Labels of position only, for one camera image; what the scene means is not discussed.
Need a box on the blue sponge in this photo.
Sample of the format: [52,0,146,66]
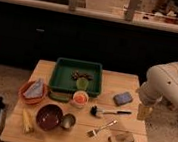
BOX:
[113,92,133,106]

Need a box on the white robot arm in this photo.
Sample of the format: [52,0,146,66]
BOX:
[138,62,178,109]

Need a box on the white cup with orange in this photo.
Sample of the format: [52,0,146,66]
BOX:
[72,90,89,108]

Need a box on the small metal cup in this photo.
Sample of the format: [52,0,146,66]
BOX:
[61,114,76,130]

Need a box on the brown wooden block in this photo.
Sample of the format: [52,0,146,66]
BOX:
[108,131,134,142]

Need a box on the metal fork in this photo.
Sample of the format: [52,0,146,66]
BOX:
[87,120,117,138]

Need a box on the green pepper toy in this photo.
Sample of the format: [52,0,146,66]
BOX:
[76,77,89,91]

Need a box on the dark brown toy in tray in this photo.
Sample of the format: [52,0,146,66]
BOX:
[71,70,93,81]

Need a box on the green plastic tray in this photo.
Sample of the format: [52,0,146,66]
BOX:
[49,57,103,98]

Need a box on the green cucumber toy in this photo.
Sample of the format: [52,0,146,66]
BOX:
[48,92,70,103]

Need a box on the dark red bowl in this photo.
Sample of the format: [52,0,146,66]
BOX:
[35,104,64,132]

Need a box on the light blue cloth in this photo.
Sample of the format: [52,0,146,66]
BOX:
[23,79,43,99]

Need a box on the yellow corn toy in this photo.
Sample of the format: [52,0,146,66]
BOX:
[22,109,34,134]

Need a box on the black handled dish brush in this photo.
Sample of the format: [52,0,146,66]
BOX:
[90,106,132,118]

